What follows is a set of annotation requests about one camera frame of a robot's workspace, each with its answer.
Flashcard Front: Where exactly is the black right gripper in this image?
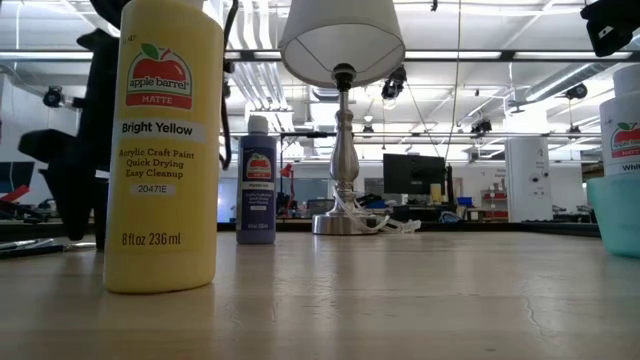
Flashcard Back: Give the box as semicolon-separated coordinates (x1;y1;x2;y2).
579;0;640;58

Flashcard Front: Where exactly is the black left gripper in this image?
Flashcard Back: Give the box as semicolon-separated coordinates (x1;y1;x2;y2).
17;27;121;251

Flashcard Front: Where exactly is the large yellow paint bottle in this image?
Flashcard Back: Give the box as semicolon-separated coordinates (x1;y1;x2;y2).
103;0;225;295

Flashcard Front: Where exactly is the large white paint bottle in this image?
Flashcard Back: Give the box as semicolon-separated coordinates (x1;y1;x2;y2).
598;63;640;177

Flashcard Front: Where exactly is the large blue-violet paint bottle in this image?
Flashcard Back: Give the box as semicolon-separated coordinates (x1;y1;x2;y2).
235;115;278;245

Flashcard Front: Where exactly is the red-black background equipment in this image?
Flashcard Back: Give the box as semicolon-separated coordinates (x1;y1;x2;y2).
0;184;46;224

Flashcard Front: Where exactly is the dark background screen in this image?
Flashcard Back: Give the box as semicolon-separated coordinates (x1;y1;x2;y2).
0;161;36;194

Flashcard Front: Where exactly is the black horizontal rig beam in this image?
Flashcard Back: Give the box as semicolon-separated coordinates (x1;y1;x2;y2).
0;48;640;64

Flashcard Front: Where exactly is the white round column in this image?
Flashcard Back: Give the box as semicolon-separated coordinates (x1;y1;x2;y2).
504;137;554;223

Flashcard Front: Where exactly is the translucent green plastic bin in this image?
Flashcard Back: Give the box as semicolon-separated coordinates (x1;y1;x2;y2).
585;173;640;259

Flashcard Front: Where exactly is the black equipment stand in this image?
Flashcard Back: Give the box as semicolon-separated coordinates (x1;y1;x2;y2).
271;130;337;221

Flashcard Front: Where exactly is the red shelf rack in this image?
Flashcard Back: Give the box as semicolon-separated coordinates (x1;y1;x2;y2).
481;188;510;221

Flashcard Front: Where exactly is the black background monitor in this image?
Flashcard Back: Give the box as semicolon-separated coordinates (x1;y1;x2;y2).
383;153;447;196

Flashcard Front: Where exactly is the silver table lamp white shade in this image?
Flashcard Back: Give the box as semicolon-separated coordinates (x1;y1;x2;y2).
278;0;406;236

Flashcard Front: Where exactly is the black ceiling camera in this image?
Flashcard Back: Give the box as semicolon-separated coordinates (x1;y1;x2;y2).
42;86;66;110
564;82;590;101
469;118;494;137
380;65;407;101

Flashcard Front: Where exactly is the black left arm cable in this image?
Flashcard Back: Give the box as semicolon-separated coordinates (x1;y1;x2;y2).
218;0;240;171

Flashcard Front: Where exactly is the clear lamp power cord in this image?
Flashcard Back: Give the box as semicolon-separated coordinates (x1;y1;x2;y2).
330;187;422;236

